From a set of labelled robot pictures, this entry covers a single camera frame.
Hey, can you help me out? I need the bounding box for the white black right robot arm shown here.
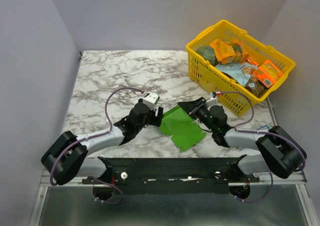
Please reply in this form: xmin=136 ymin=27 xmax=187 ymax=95
xmin=178 ymin=94 xmax=307 ymax=182

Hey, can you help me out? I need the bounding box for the teal small card packet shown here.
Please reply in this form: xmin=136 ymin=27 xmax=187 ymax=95
xmin=257 ymin=125 xmax=270 ymax=131

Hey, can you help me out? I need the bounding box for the yellow plastic shopping basket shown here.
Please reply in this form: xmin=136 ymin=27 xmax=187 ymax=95
xmin=186 ymin=20 xmax=296 ymax=116

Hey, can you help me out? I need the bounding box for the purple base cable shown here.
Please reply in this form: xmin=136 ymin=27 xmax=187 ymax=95
xmin=87 ymin=177 xmax=125 ymax=205
xmin=233 ymin=172 xmax=275 ymax=203

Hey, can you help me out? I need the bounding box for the light blue snack bag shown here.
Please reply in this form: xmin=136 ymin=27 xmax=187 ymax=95
xmin=215 ymin=62 xmax=258 ymax=88

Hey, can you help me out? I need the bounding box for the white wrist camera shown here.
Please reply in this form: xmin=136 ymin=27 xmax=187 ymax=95
xmin=205 ymin=92 xmax=218 ymax=108
xmin=142 ymin=92 xmax=160 ymax=111

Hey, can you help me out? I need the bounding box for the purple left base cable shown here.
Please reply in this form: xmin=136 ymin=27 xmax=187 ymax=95
xmin=87 ymin=177 xmax=125 ymax=205

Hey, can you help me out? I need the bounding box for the orange cracker box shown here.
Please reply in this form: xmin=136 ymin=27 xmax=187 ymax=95
xmin=253 ymin=60 xmax=283 ymax=88

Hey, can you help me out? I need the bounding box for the aluminium frame rail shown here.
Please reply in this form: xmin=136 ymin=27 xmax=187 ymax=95
xmin=39 ymin=169 xmax=307 ymax=187

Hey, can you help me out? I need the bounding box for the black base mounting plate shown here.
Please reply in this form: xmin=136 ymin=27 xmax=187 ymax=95
xmin=98 ymin=157 xmax=259 ymax=195

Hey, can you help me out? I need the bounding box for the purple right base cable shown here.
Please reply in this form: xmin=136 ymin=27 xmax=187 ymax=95
xmin=233 ymin=172 xmax=275 ymax=203

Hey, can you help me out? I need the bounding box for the green paper box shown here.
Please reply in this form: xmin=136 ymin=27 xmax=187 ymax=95
xmin=159 ymin=105 xmax=206 ymax=151

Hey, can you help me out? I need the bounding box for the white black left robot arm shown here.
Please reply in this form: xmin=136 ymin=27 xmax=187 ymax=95
xmin=40 ymin=102 xmax=164 ymax=186

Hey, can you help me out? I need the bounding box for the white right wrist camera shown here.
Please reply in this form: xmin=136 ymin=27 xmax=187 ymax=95
xmin=205 ymin=92 xmax=218 ymax=108

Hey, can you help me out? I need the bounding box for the orange snack bag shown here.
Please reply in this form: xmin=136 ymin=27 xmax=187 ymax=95
xmin=209 ymin=39 xmax=249 ymax=65

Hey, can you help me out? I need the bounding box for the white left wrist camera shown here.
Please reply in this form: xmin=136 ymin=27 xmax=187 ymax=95
xmin=142 ymin=92 xmax=160 ymax=111

